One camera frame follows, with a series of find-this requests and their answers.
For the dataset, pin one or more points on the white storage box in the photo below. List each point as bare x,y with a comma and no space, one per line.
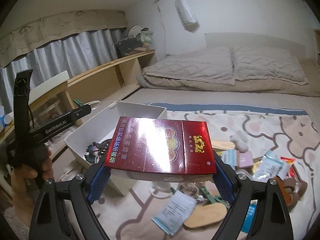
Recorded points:
101,127

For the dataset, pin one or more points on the white hanging paper bag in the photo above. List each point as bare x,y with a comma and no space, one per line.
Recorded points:
186,15

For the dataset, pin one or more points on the beige quilted duvet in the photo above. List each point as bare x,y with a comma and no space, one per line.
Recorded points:
249,69

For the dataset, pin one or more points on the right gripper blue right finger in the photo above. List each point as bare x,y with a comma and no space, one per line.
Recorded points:
224,180

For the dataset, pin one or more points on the cartoon bear blanket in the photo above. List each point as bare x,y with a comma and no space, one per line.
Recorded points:
289,133

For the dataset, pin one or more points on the small wooden oval box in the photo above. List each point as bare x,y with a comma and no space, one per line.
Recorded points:
219,145

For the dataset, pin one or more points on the black bag on shelf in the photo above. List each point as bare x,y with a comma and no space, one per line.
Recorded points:
126,45

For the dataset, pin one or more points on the grey curtain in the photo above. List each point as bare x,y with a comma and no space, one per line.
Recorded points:
74,41

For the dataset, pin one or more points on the left hand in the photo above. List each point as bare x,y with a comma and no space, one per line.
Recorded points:
22,200

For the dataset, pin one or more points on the white leaflet packet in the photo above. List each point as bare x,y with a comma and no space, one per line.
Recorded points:
175,213

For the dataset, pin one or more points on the wooden wall shelf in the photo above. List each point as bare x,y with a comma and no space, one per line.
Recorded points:
112,81

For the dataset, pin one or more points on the white cap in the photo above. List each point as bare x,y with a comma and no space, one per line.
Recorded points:
135,31

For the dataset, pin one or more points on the silver foil sachet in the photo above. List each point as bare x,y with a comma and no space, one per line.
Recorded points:
268,168

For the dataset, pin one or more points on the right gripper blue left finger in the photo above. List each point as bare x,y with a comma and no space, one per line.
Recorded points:
97,177

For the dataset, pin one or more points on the red cigarette pack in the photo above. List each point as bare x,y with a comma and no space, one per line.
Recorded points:
161,146

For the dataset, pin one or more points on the oval wooden board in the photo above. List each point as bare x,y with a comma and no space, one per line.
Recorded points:
206,215

